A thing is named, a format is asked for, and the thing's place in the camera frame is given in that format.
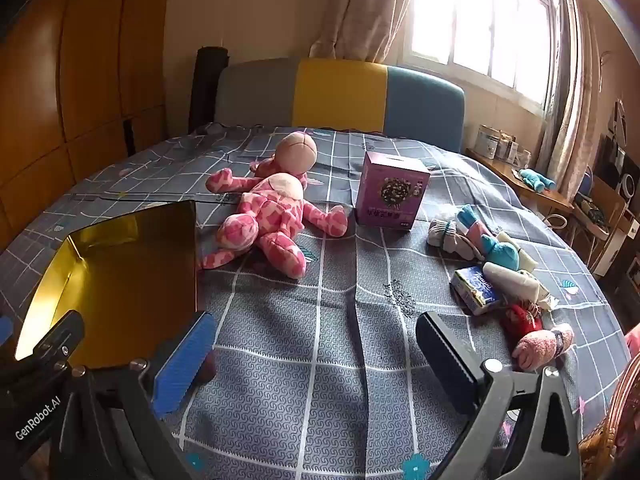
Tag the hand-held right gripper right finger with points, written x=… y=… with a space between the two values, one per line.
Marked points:
x=450 y=365

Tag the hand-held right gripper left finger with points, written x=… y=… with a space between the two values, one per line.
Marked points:
x=180 y=365

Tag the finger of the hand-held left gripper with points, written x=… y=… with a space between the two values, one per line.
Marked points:
x=5 y=328
x=52 y=337

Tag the red fuzzy sock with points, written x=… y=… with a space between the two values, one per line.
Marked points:
x=520 y=325

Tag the gold tin box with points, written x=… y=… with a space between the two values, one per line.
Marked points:
x=125 y=270

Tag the blue white tissue pack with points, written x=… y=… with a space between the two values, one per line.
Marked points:
x=475 y=290

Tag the pink fuzzy sock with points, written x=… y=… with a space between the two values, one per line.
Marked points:
x=542 y=347

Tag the white rolled sock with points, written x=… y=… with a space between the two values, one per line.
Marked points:
x=515 y=282

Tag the blue plush sock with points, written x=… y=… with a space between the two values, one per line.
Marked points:
x=502 y=254

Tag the grey white sock bundle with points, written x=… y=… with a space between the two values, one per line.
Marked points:
x=445 y=237

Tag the grey checkered bedsheet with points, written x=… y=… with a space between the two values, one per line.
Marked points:
x=320 y=360

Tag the cream rolled sock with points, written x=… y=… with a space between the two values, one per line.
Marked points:
x=525 y=257

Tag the pink sock with blue cuff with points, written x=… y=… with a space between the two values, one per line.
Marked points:
x=475 y=230

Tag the wicker basket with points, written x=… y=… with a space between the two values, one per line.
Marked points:
x=615 y=420

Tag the pink spotted plush toy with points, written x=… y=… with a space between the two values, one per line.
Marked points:
x=270 y=210

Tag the purple cardboard box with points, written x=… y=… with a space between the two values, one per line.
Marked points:
x=392 y=190

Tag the wooden side shelf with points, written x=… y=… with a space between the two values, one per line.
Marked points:
x=520 y=187

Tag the teal plush toy on shelf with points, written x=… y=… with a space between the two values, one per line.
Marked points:
x=536 y=180

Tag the wooden shelf unit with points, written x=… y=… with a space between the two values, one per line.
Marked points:
x=607 y=220

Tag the brown wooden wardrobe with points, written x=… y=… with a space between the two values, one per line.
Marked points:
x=75 y=85

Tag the black speaker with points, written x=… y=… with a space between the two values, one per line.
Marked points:
x=627 y=170

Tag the grey yellow blue headboard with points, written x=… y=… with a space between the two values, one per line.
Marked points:
x=340 y=95

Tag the beige patterned curtain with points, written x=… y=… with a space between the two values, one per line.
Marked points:
x=360 y=5
x=575 y=85

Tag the window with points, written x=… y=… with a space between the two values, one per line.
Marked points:
x=480 y=25

